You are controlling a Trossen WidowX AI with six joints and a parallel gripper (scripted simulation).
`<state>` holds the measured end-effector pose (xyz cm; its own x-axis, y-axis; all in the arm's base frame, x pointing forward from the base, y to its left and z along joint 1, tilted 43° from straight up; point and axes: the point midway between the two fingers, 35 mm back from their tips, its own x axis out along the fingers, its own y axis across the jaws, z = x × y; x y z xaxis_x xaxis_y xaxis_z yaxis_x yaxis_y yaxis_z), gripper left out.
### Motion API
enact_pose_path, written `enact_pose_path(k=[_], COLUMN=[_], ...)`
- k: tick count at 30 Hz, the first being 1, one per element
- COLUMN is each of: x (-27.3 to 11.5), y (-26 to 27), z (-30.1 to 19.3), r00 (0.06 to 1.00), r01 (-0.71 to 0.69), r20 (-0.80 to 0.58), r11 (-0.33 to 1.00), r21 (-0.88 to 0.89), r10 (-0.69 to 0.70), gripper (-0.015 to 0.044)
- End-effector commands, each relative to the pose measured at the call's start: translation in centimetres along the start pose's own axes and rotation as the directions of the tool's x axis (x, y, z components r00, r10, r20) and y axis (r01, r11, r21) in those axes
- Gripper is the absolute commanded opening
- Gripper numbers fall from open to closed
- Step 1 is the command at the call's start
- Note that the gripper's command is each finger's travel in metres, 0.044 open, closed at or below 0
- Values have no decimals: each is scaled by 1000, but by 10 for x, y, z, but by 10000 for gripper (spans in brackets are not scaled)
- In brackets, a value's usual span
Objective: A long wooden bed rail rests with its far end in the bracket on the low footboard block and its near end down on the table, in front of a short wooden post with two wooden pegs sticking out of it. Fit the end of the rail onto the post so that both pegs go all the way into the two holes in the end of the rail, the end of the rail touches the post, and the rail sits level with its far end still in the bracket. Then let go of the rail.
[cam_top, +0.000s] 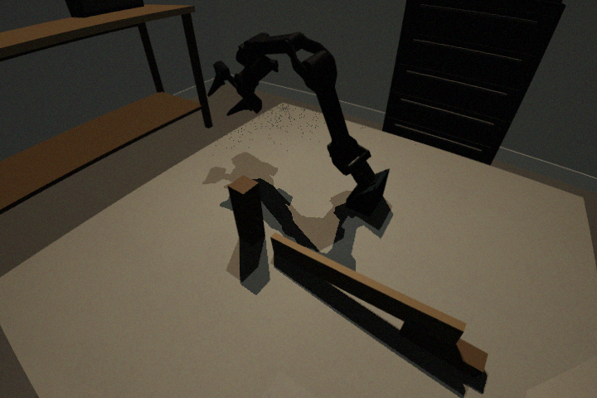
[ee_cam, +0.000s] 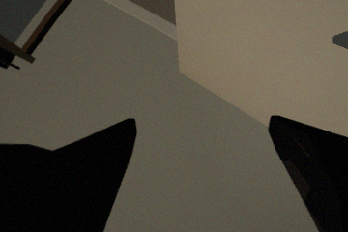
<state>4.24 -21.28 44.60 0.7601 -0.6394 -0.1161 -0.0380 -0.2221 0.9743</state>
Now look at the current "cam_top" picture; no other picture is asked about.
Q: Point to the long brown wooden rail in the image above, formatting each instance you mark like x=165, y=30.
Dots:
x=442, y=326

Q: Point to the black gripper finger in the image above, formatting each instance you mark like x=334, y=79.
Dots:
x=218, y=81
x=244, y=104

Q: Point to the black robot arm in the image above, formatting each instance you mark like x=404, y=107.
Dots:
x=319, y=73

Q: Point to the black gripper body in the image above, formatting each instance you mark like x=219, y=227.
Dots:
x=244, y=81

